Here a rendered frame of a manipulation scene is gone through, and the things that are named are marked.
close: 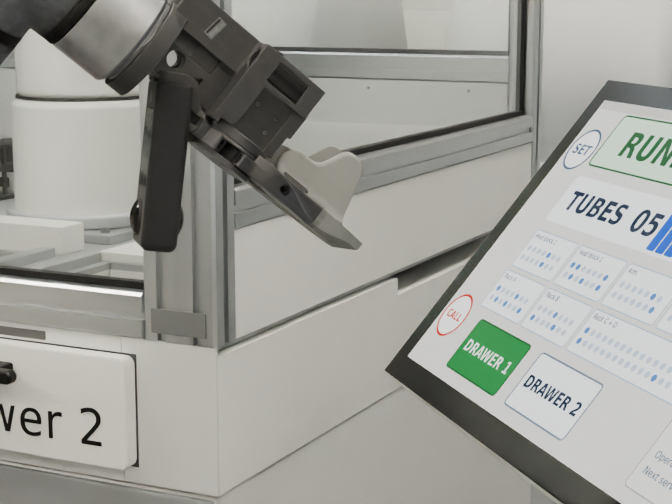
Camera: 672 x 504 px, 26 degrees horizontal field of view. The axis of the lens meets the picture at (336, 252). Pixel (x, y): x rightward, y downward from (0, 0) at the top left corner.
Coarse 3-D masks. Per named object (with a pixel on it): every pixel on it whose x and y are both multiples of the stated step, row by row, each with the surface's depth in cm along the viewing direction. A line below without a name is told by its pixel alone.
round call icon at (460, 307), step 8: (456, 296) 119; (464, 296) 118; (472, 296) 117; (448, 304) 119; (456, 304) 118; (464, 304) 117; (472, 304) 116; (448, 312) 118; (456, 312) 117; (464, 312) 116; (440, 320) 119; (448, 320) 117; (456, 320) 116; (464, 320) 115; (432, 328) 119; (440, 328) 118; (448, 328) 117; (456, 328) 116; (440, 336) 117; (448, 336) 116
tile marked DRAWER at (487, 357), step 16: (480, 320) 113; (480, 336) 112; (496, 336) 110; (512, 336) 108; (464, 352) 112; (480, 352) 110; (496, 352) 108; (512, 352) 106; (448, 368) 112; (464, 368) 110; (480, 368) 108; (496, 368) 107; (512, 368) 105; (480, 384) 107; (496, 384) 105
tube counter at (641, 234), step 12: (648, 204) 104; (660, 204) 103; (636, 216) 105; (648, 216) 103; (660, 216) 102; (636, 228) 104; (648, 228) 102; (660, 228) 101; (624, 240) 104; (636, 240) 103; (648, 240) 101; (660, 240) 100; (648, 252) 100; (660, 252) 99
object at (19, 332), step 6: (0, 330) 146; (6, 330) 146; (12, 330) 145; (18, 330) 145; (24, 330) 145; (30, 330) 144; (36, 330) 144; (18, 336) 145; (24, 336) 145; (30, 336) 144; (36, 336) 144; (42, 336) 144
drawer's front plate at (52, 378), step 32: (0, 352) 144; (32, 352) 142; (64, 352) 141; (96, 352) 140; (0, 384) 145; (32, 384) 143; (64, 384) 141; (96, 384) 140; (128, 384) 139; (0, 416) 146; (32, 416) 144; (64, 416) 142; (128, 416) 139; (0, 448) 146; (32, 448) 144; (64, 448) 143; (96, 448) 141; (128, 448) 140
